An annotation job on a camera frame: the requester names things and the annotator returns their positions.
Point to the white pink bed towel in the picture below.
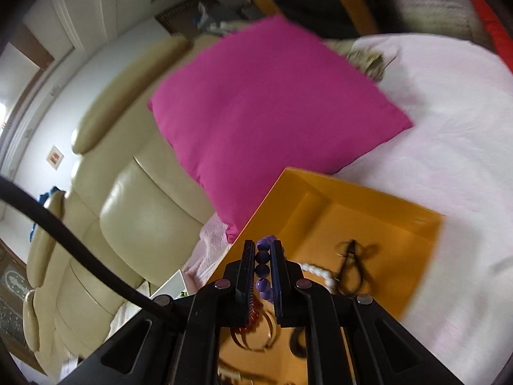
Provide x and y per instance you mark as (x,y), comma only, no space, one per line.
(455,160)

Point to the magenta cushion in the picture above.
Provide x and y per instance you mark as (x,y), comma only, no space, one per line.
(270,96)

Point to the beige patterned cloth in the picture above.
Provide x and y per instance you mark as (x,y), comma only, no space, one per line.
(372,63)

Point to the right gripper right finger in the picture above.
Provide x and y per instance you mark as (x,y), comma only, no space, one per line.
(298,301)

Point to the red cushion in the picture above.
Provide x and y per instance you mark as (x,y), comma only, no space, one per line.
(500,38)

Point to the gold hoop bangle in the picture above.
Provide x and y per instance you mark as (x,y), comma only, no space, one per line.
(260,335)

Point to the orange storage box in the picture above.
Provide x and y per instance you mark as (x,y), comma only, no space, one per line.
(311,214)

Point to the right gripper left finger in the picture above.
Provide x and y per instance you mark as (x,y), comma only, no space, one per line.
(227,302)

